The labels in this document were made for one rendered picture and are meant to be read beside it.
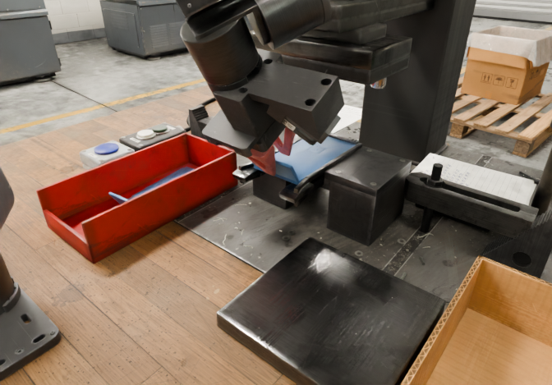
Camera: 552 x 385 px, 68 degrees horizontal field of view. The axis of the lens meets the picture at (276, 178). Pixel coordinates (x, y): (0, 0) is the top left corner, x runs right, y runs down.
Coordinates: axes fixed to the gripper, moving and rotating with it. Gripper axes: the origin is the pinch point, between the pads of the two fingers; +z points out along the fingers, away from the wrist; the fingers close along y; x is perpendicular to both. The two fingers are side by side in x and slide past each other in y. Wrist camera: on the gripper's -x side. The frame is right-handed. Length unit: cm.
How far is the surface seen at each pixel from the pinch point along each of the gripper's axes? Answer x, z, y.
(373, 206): -11.3, 6.1, 2.0
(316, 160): -2.0, 4.5, 4.4
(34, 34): 435, 125, 97
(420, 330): -22.2, 4.5, -8.9
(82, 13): 623, 211, 222
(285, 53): 2.7, -7.7, 9.7
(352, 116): 13.6, 31.0, 33.3
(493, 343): -27.9, 7.7, -5.8
